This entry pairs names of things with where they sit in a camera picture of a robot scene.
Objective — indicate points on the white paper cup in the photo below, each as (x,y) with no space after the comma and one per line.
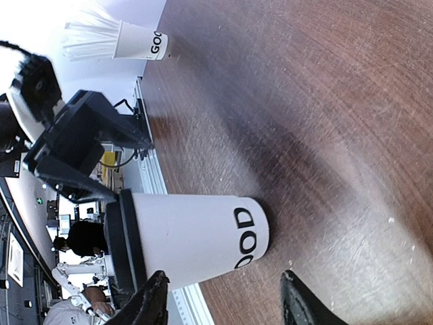
(194,238)

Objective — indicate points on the white cup holding straws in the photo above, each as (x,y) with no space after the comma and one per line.
(140,43)

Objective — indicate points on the aluminium front rail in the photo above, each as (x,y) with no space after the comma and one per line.
(185,305)

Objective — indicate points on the paper wrapped straws bundle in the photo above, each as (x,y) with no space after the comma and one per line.
(90,32)

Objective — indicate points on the person in white shirt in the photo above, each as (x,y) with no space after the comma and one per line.
(65,313)

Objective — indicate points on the black plastic cup lid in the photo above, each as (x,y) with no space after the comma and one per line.
(124,243)

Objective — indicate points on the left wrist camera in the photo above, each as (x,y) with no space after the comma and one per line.
(34,94)

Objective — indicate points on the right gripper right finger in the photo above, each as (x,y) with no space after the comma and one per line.
(299,305)

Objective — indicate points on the person in black shirt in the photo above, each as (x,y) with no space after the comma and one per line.
(85,239)

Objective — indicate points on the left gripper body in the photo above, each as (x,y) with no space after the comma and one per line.
(65,154)

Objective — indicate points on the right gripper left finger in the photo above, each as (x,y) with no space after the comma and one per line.
(148,306)

